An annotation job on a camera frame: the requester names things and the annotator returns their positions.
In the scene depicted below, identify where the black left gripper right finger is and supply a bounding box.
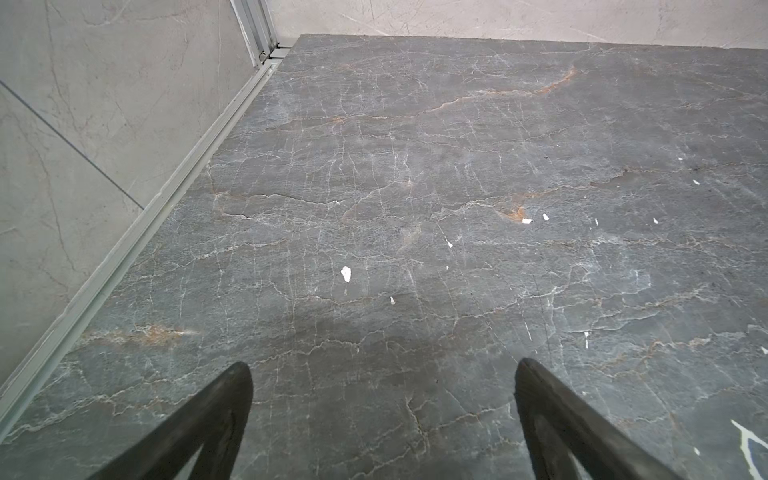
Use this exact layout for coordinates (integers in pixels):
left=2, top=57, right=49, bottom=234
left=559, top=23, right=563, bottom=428
left=514, top=358, right=680, bottom=479

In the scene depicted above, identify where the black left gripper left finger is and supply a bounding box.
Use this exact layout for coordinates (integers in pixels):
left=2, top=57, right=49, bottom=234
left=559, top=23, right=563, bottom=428
left=90, top=361, right=253, bottom=479

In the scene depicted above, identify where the aluminium frame rail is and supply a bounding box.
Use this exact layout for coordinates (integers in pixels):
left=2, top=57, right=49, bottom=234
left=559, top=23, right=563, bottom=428
left=1, top=1, right=279, bottom=433

